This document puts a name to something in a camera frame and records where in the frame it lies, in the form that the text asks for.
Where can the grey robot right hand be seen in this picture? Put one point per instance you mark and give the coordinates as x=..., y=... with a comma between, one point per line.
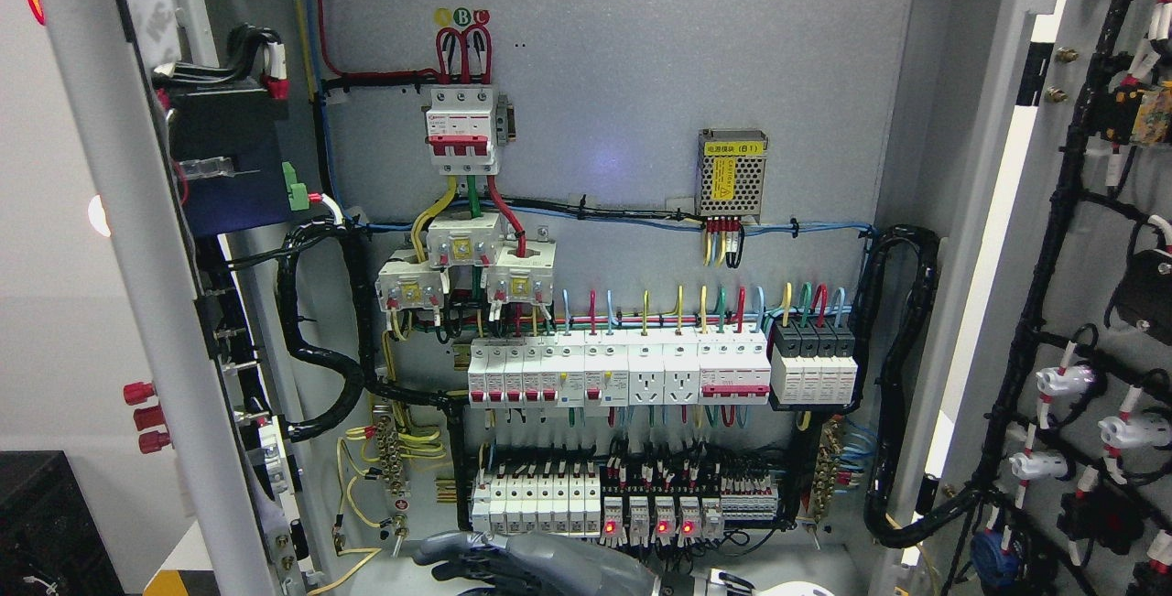
x=534, y=564

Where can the grey cabinet door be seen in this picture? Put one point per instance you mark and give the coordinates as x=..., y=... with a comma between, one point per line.
x=122, y=131
x=1081, y=502

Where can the white lower breaker row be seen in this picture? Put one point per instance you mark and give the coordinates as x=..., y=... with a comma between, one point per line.
x=569, y=504

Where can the relay row with red leds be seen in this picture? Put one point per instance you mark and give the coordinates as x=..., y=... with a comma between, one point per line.
x=660, y=520

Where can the white socket breaker row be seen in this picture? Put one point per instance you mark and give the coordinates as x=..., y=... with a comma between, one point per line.
x=630, y=367

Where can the white current transformers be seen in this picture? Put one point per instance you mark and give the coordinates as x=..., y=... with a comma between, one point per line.
x=466, y=253

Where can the black white surge protector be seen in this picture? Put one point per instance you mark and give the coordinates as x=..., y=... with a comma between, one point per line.
x=813, y=369

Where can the red white main breaker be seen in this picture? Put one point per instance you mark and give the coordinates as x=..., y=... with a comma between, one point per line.
x=466, y=128

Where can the metal mesh power supply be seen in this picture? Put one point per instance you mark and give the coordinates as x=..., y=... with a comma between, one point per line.
x=731, y=172

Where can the black digital power meter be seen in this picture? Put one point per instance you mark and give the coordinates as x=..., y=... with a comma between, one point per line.
x=225, y=141

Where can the white glowing indicator light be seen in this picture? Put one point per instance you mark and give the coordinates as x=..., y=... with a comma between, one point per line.
x=97, y=216

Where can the red terminal post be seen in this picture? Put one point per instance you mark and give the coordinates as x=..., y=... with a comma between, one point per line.
x=149, y=420

